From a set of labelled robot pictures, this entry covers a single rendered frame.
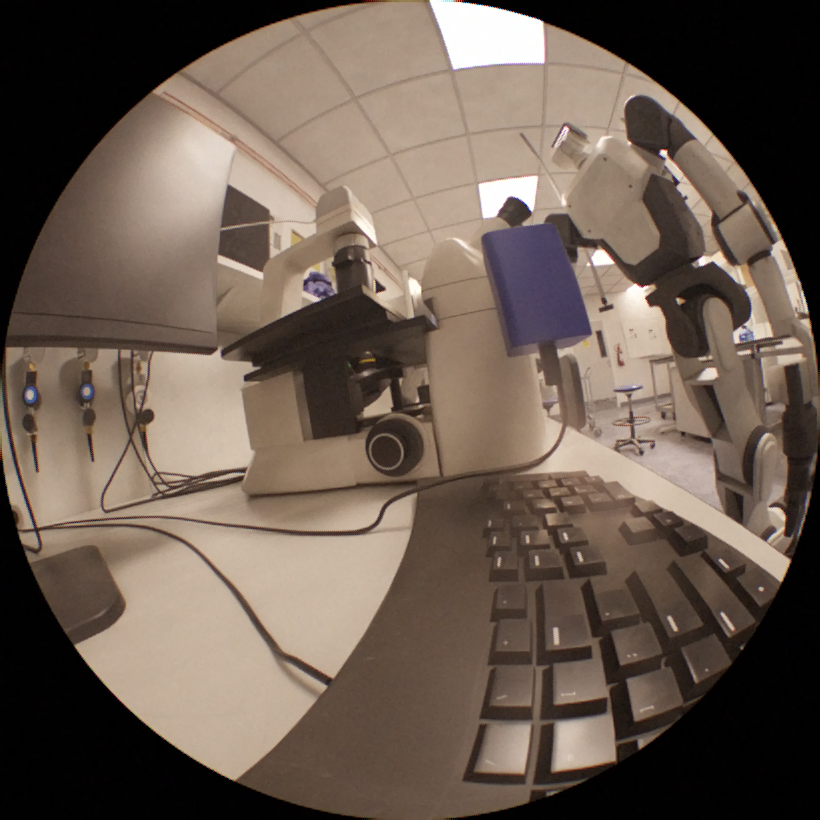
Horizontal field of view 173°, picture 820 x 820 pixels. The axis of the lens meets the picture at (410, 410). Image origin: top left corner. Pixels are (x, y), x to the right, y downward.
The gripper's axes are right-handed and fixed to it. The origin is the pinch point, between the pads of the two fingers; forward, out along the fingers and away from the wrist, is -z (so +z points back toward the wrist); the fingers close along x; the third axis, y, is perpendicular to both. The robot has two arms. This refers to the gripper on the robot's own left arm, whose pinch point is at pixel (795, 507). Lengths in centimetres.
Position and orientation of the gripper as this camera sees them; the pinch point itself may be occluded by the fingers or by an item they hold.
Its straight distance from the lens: 71.6
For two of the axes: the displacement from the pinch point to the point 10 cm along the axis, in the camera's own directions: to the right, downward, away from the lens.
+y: 0.5, -0.9, -9.9
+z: -2.1, -9.7, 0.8
